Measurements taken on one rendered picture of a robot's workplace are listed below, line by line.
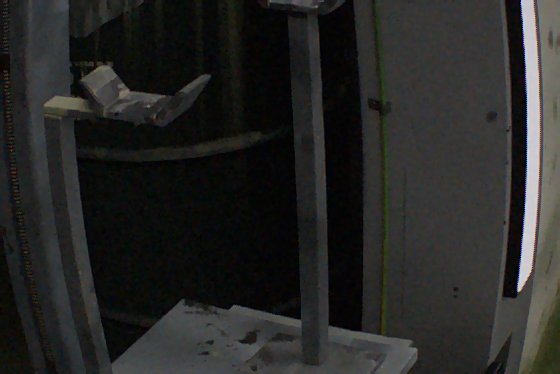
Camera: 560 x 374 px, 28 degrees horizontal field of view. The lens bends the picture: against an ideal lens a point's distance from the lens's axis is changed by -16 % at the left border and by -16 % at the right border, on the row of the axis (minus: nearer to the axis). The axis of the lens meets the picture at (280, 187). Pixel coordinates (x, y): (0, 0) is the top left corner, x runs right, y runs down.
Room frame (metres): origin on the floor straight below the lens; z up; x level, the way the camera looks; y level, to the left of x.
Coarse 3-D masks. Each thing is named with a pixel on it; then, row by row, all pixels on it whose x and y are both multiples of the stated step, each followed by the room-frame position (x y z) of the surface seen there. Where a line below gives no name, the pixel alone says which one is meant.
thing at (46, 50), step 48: (0, 0) 0.81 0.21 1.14; (48, 0) 0.81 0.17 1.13; (0, 48) 0.81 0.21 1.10; (48, 48) 0.81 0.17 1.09; (0, 96) 0.81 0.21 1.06; (48, 96) 0.81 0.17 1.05; (0, 144) 0.81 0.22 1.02; (0, 192) 0.81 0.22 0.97; (48, 192) 0.80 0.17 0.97; (48, 240) 0.79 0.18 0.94; (48, 288) 0.79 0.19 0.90; (48, 336) 0.80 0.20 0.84
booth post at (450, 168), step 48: (384, 0) 1.20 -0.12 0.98; (432, 0) 1.17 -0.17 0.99; (480, 0) 1.14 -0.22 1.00; (384, 48) 1.20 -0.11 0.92; (432, 48) 1.17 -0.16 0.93; (480, 48) 1.15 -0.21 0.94; (432, 96) 1.18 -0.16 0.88; (480, 96) 1.15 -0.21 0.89; (432, 144) 1.18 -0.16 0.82; (480, 144) 1.15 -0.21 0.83; (432, 192) 1.18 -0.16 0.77; (480, 192) 1.15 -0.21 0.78; (432, 240) 1.18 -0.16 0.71; (480, 240) 1.15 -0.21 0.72; (432, 288) 1.17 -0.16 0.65; (480, 288) 1.14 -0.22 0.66; (528, 288) 1.26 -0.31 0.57; (432, 336) 1.17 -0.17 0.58; (480, 336) 1.14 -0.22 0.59
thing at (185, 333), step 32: (160, 320) 0.92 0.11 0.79; (192, 320) 0.92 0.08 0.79; (224, 320) 0.92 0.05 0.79; (256, 320) 0.91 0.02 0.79; (128, 352) 0.86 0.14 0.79; (160, 352) 0.86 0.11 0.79; (192, 352) 0.86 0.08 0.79; (224, 352) 0.86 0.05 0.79; (384, 352) 0.85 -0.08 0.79; (416, 352) 0.84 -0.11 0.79
